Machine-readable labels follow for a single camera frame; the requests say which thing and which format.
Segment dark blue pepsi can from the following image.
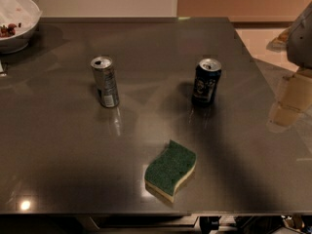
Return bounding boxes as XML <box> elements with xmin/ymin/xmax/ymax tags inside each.
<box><xmin>192</xmin><ymin>58</ymin><xmax>221</xmax><ymax>107</ymax></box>

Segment green and yellow sponge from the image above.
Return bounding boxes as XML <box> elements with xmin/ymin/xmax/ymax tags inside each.
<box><xmin>144</xmin><ymin>140</ymin><xmax>197</xmax><ymax>202</ymax></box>

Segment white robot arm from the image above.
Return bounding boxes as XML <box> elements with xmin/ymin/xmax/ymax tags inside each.
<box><xmin>267</xmin><ymin>3</ymin><xmax>312</xmax><ymax>133</ymax></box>

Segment white bowl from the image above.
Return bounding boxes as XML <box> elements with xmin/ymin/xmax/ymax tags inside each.
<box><xmin>0</xmin><ymin>0</ymin><xmax>42</xmax><ymax>54</ymax></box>

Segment silver energy drink can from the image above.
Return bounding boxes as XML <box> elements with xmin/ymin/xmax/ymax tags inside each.
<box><xmin>91</xmin><ymin>56</ymin><xmax>119</xmax><ymax>108</ymax></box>

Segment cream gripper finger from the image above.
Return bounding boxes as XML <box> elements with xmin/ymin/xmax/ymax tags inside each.
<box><xmin>267</xmin><ymin>67</ymin><xmax>312</xmax><ymax>133</ymax></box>

